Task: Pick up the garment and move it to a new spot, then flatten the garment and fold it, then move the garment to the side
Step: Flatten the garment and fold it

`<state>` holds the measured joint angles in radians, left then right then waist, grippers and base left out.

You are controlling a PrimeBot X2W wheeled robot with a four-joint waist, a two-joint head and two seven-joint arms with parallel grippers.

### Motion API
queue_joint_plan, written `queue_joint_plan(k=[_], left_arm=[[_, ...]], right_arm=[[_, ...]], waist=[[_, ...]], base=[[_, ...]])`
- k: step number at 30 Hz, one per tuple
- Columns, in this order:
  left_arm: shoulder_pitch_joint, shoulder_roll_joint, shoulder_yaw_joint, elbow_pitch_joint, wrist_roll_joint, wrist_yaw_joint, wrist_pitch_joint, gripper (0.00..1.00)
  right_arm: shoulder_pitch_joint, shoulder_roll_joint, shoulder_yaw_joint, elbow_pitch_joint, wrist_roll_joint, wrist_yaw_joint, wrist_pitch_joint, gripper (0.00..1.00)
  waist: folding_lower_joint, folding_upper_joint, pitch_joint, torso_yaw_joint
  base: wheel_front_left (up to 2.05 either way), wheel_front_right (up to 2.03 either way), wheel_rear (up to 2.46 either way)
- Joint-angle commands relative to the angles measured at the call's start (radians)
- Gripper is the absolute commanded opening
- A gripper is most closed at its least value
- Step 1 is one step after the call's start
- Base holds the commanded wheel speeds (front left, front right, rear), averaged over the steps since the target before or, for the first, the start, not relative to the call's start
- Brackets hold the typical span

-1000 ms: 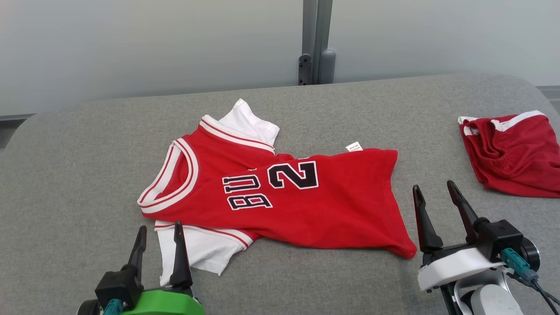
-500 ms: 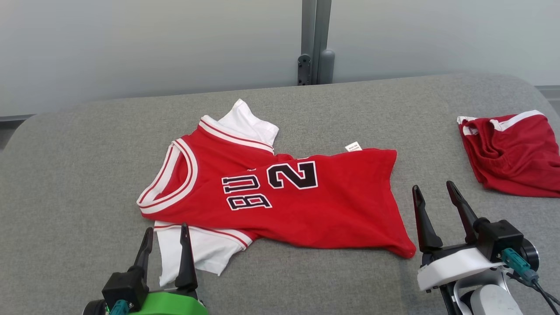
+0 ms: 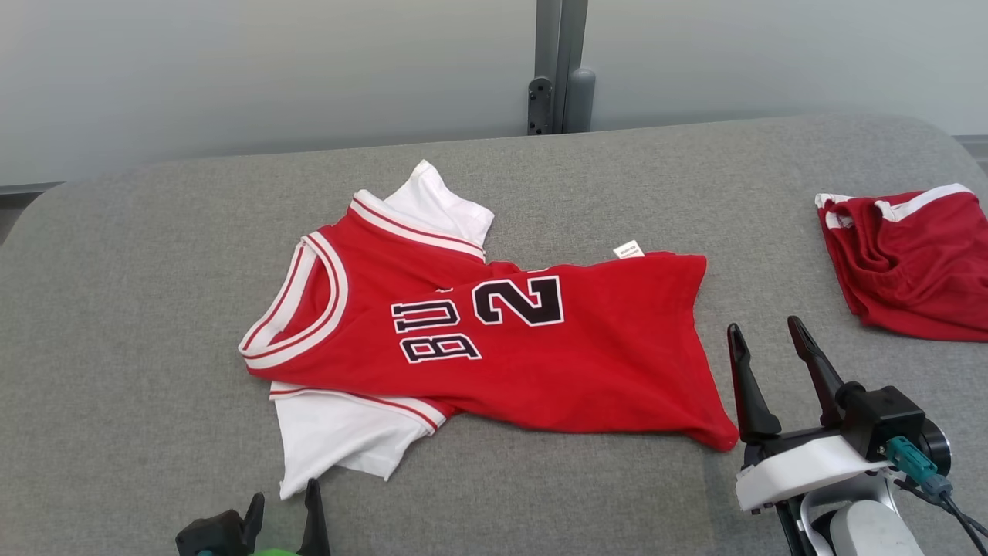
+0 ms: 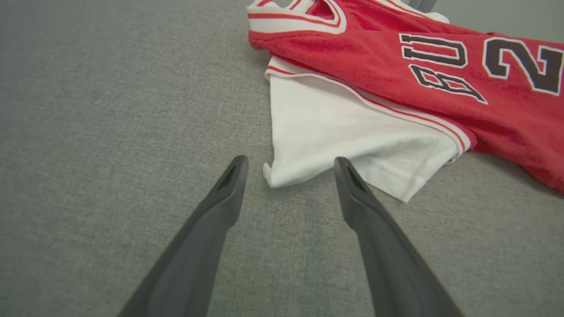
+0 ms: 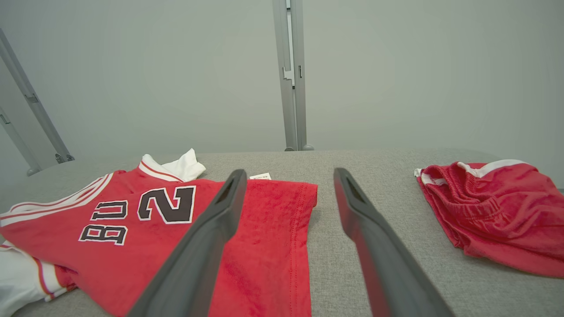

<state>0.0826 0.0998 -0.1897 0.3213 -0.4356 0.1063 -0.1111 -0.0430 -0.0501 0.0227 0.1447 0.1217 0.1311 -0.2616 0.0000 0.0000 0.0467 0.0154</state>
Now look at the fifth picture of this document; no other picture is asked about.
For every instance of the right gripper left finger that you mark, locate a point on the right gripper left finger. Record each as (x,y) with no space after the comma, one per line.
(198,264)

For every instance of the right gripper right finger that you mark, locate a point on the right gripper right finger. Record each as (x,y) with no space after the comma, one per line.
(387,273)

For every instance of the red jersey with black number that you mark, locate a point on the red jersey with black number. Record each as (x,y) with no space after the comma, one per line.
(110,264)

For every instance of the red shorts with white stripe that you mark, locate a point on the red shorts with white stripe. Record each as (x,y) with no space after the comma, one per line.
(506,220)

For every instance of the upright grey metal post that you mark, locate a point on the upright grey metal post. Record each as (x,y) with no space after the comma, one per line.
(300,110)

